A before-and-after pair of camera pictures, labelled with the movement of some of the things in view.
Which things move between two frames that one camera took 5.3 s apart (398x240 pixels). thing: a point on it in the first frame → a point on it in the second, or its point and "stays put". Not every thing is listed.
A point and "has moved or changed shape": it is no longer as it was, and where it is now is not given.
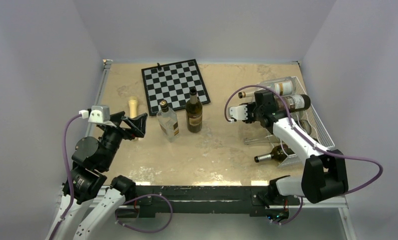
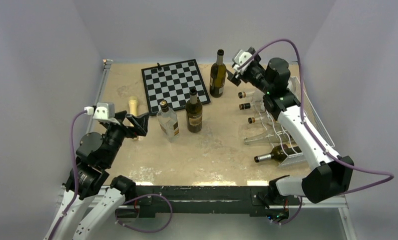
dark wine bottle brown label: (193, 113) stays put
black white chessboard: (172, 82) stays put
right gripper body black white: (254, 112) → (256, 74)
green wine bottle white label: (294, 102) has moved or changed shape
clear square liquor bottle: (167, 119) stays put
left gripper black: (137, 125) stays put
